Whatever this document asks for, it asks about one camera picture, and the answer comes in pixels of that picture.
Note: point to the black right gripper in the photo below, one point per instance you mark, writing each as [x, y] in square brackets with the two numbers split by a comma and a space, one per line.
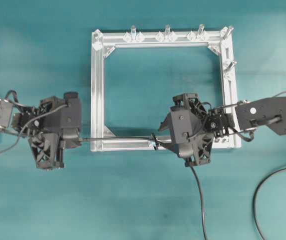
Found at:
[215, 124]

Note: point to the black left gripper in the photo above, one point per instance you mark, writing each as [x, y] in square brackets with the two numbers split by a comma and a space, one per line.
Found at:
[44, 134]

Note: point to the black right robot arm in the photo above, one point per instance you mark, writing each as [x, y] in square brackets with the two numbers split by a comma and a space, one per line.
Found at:
[248, 116]

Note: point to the clear side peg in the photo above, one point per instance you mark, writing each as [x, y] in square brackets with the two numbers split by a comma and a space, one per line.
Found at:
[228, 66]

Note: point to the clear middle peg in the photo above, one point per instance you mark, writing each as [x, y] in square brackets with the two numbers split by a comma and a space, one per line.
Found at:
[167, 32]

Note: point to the clear peg with blue band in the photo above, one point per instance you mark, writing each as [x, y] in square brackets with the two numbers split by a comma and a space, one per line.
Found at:
[133, 33]

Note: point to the clear corner peg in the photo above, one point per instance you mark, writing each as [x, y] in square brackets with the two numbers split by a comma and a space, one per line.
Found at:
[97, 40]

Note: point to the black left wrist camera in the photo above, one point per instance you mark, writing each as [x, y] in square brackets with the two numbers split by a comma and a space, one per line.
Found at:
[66, 122]

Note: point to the aluminium extrusion frame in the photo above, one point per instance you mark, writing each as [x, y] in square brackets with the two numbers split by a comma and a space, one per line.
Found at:
[133, 82]

